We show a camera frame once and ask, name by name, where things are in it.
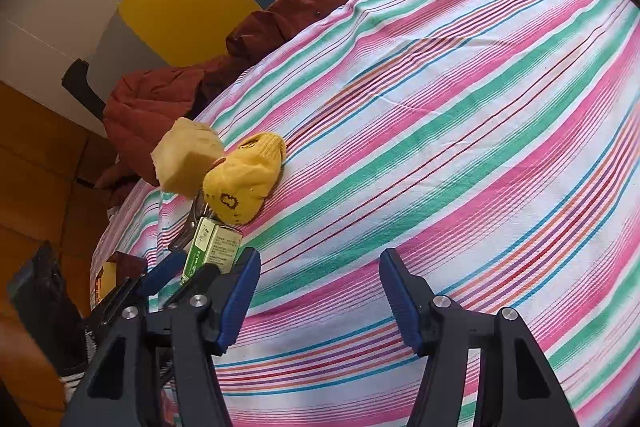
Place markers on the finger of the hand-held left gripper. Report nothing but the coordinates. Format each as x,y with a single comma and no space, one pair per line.
165,272

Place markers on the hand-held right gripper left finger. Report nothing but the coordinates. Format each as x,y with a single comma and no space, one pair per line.
240,302

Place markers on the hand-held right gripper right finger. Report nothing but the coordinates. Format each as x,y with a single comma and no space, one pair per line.
400,302

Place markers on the small green box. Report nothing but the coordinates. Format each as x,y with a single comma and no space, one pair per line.
215,247

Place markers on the striped cloth covered desktop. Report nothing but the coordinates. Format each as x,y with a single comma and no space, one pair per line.
450,132

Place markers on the metal hand tool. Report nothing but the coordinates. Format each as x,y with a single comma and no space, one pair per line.
192,219

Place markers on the yellow sponge block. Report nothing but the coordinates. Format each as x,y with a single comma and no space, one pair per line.
187,159

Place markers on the wooden wardrobe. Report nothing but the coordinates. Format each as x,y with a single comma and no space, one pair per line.
30,187

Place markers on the yellow knitted sock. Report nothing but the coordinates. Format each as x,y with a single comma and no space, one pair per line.
245,182

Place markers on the red-brown quilted jacket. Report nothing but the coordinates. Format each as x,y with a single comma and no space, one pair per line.
150,107

